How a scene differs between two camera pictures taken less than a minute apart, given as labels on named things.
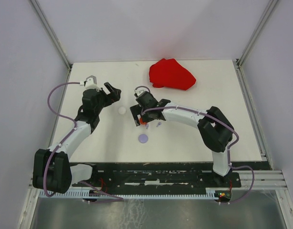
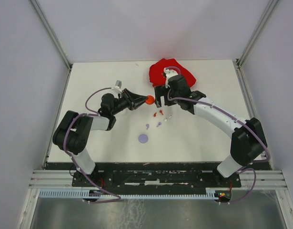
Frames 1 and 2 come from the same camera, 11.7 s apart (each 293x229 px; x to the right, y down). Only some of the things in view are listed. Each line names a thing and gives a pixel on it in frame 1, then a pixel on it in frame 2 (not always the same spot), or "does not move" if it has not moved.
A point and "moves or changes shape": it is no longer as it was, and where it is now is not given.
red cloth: (169, 73) does not move
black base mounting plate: (162, 177) does not move
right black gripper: (136, 110) to (161, 91)
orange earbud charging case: (141, 121) moves or changes shape
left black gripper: (112, 97) to (133, 97)
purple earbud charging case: (143, 138) does not move
